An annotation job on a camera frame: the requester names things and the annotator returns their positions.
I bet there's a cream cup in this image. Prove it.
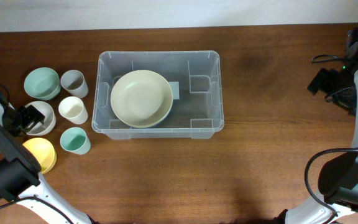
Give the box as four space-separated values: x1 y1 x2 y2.
58 96 88 124

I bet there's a green bowl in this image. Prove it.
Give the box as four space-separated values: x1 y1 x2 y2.
24 67 61 101

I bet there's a green cup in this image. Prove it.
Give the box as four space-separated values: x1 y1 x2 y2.
60 127 91 155

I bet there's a white bowl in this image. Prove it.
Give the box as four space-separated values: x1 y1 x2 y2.
25 101 56 136

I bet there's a beige plate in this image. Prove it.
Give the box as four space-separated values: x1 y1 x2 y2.
117 103 173 128
110 70 173 128

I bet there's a white label in bin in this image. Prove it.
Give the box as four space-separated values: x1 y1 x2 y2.
169 82 180 100

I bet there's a clear plastic storage bin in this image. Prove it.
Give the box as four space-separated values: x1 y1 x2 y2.
91 50 224 140

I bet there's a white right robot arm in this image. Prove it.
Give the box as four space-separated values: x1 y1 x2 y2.
273 27 358 224

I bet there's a grey cup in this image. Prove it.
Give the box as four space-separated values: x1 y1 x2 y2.
60 70 88 98

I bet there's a yellow bowl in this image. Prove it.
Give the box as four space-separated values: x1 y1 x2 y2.
23 138 57 174

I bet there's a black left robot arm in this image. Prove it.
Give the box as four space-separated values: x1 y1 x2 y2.
0 102 94 224

